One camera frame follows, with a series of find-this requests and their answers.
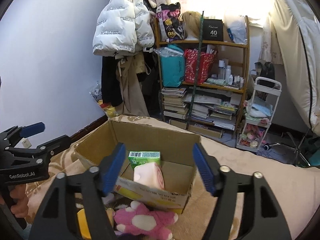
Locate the yellow duck plush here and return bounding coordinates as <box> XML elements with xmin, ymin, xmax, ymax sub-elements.
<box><xmin>77</xmin><ymin>208</ymin><xmax>114</xmax><ymax>239</ymax></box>

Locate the green tissue pack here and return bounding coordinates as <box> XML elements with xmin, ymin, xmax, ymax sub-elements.
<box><xmin>128</xmin><ymin>151</ymin><xmax>161</xmax><ymax>169</ymax></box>

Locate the pink bear plush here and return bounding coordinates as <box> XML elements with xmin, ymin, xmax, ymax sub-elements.
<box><xmin>114</xmin><ymin>201</ymin><xmax>178</xmax><ymax>240</ymax></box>

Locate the pink swirl roll plush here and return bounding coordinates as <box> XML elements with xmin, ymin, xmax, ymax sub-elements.
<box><xmin>133</xmin><ymin>162</ymin><xmax>165</xmax><ymax>190</ymax></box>

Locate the printed cardboard box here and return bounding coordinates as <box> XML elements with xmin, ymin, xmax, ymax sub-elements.
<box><xmin>75</xmin><ymin>116</ymin><xmax>201</xmax><ymax>214</ymax></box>

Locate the person's left hand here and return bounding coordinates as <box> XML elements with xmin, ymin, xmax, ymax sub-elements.
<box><xmin>10</xmin><ymin>184</ymin><xmax>29</xmax><ymax>218</ymax></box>

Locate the beige patterned blanket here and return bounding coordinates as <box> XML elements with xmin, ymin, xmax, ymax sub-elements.
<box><xmin>27</xmin><ymin>115</ymin><xmax>319</xmax><ymax>239</ymax></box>

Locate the stack of books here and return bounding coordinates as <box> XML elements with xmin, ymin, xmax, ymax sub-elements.
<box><xmin>161</xmin><ymin>87</ymin><xmax>189</xmax><ymax>120</ymax></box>

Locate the beige hanging coat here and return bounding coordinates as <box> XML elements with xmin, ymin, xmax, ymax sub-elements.
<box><xmin>116</xmin><ymin>52</ymin><xmax>149</xmax><ymax>116</ymax></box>

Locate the white rolling cart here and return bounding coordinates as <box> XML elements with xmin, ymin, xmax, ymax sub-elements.
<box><xmin>236</xmin><ymin>77</ymin><xmax>282</xmax><ymax>153</ymax></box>

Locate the white puffer jacket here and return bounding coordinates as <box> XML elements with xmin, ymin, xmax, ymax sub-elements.
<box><xmin>93</xmin><ymin>0</ymin><xmax>155</xmax><ymax>56</ymax></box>

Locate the wooden bookshelf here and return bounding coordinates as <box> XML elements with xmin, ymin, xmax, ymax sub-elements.
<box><xmin>154</xmin><ymin>15</ymin><xmax>251</xmax><ymax>140</ymax></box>

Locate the teal shopping bag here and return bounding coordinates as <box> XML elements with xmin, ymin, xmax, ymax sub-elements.
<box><xmin>155</xmin><ymin>44</ymin><xmax>185</xmax><ymax>88</ymax></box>

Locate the red patterned gift bag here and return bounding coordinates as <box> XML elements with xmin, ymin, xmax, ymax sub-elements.
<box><xmin>184</xmin><ymin>49</ymin><xmax>215</xmax><ymax>85</ymax></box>

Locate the colourful cartoon tote bag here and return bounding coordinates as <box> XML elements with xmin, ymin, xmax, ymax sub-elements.
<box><xmin>156</xmin><ymin>2</ymin><xmax>184</xmax><ymax>42</ymax></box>

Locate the green pole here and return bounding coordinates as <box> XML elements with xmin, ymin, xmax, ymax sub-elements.
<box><xmin>186</xmin><ymin>11</ymin><xmax>204</xmax><ymax>130</ymax></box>

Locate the blonde wig on stand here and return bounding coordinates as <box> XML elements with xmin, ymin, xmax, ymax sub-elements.
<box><xmin>181</xmin><ymin>11</ymin><xmax>201</xmax><ymax>40</ymax></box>

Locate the black box number 40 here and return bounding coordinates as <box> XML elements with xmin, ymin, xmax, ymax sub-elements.
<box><xmin>202</xmin><ymin>19</ymin><xmax>223</xmax><ymax>42</ymax></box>

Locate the white office chair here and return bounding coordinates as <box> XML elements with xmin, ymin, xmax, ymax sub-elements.
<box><xmin>268</xmin><ymin>0</ymin><xmax>320</xmax><ymax>167</ymax></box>

